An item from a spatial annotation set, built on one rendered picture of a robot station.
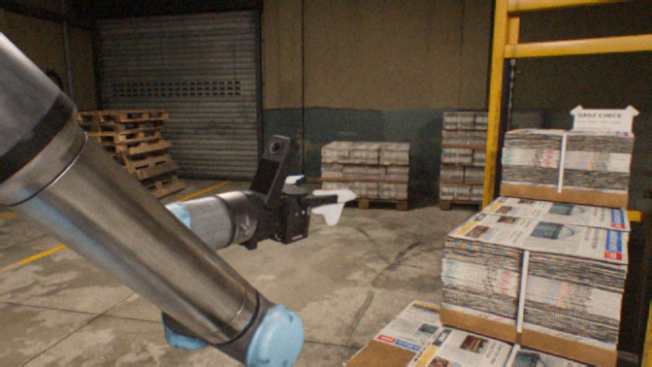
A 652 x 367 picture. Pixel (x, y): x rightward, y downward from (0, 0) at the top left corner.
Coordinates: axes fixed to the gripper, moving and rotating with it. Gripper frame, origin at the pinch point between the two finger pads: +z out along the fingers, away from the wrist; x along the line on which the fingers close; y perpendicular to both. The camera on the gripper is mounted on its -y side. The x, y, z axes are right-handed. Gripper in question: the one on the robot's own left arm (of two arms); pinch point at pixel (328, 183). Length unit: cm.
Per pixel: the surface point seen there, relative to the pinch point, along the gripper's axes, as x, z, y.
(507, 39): -24, 155, -42
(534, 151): 11, 97, -1
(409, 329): -9, 69, 65
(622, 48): 22, 153, -41
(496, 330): 26, 38, 35
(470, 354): 23, 29, 38
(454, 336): 18, 34, 39
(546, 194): 18, 97, 13
